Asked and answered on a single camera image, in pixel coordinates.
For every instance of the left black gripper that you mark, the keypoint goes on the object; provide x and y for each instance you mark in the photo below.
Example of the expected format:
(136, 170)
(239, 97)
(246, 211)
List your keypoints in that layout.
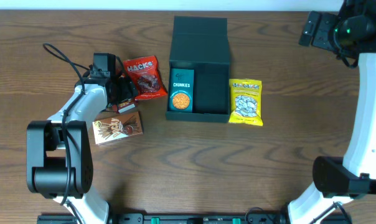
(129, 90)

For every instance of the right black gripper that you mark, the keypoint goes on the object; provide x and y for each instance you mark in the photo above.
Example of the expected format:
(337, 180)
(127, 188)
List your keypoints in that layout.
(327, 22)

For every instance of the red Hacks candy bag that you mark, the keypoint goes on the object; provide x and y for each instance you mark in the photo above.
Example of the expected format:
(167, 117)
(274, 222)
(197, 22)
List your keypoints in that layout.
(145, 75)

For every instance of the brown Pocky box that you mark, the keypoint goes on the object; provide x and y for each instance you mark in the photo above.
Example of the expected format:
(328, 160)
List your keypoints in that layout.
(117, 127)

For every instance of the yellow Hacks candy bag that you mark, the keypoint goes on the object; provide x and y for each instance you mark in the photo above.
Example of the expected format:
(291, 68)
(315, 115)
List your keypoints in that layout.
(245, 101)

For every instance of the red Hello Panda box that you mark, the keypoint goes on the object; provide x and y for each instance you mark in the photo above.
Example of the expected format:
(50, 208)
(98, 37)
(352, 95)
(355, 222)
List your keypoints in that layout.
(125, 105)

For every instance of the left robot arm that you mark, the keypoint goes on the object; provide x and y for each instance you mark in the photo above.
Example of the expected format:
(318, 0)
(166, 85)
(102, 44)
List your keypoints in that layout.
(59, 163)

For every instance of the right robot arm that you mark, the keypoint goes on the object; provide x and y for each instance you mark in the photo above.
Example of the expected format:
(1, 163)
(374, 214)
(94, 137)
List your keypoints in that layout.
(340, 180)

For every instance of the teal Chunkies box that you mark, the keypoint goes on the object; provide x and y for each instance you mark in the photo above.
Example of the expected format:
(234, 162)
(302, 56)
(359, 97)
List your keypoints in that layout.
(181, 90)

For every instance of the dark green open box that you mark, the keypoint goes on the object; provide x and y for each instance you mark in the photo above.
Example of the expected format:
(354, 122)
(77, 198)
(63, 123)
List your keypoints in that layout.
(201, 44)

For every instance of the black mounting rail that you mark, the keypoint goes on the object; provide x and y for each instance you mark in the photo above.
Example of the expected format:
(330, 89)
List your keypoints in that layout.
(138, 218)

